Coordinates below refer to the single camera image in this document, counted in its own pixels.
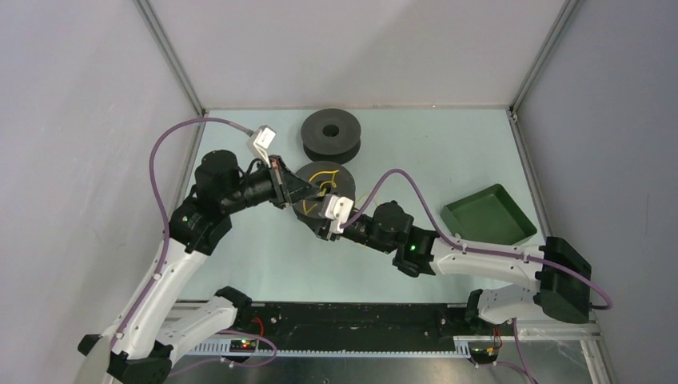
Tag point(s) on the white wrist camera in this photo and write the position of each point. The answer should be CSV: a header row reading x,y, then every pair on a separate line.
x,y
259,142
337,208

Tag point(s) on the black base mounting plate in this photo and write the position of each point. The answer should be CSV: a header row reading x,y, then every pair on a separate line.
x,y
354,324

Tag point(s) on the dark grey spool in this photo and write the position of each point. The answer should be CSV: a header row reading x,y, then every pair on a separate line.
x,y
331,135
331,178

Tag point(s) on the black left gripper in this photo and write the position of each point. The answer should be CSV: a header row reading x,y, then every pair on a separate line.
x,y
288,187

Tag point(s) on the left aluminium frame post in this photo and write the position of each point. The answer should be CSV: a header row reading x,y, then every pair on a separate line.
x,y
162,40

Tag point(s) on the white slotted cable duct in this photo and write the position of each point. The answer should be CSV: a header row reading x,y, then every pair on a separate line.
x,y
249,347

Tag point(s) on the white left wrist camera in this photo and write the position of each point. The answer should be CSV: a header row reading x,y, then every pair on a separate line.
x,y
259,142

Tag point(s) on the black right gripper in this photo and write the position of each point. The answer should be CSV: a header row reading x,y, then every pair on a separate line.
x,y
325,233

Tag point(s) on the green tray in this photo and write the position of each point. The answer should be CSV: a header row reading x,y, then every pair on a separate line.
x,y
490,215

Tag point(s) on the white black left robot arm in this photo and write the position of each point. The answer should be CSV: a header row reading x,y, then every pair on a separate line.
x,y
139,347

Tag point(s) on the right aluminium frame post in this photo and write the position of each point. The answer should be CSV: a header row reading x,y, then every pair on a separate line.
x,y
563,19

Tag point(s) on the aluminium frame post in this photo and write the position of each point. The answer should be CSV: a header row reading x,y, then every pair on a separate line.
x,y
162,40
563,19

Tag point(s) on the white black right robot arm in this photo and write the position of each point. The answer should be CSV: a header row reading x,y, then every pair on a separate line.
x,y
552,279

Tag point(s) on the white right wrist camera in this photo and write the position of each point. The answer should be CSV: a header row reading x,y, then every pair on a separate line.
x,y
337,208

